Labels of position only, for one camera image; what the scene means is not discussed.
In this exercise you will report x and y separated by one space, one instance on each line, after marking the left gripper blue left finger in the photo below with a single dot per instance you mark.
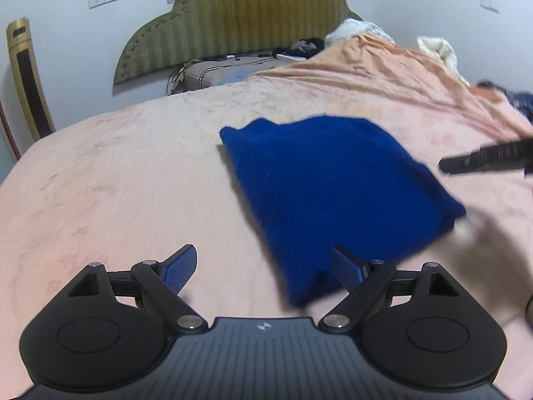
159 285

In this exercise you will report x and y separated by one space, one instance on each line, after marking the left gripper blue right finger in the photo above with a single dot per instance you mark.
367 284

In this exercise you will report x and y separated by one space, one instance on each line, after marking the blue knit sweater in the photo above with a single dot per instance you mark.
327 181

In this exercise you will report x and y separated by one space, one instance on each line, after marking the black dark clothes pile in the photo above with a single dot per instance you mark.
302 49

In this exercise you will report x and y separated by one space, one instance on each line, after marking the dark patterned garment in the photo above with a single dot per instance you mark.
522 101

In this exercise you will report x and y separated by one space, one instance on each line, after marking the pink bed sheet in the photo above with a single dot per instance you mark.
140 183

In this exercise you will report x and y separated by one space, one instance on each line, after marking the cream crumpled cloth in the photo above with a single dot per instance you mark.
441 50

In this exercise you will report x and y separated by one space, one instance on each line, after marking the orange peach blanket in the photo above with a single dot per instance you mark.
371 65

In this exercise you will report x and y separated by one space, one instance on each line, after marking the gold tower fan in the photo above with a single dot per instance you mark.
27 80

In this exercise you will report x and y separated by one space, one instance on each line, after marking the white crumpled quilt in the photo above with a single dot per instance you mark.
351 27

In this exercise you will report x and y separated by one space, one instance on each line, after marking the beige patterned pillow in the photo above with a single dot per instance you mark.
230 69

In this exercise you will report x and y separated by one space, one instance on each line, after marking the olive upholstered headboard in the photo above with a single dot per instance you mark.
198 29

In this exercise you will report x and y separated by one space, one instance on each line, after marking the white wall light switch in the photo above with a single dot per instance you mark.
490 5

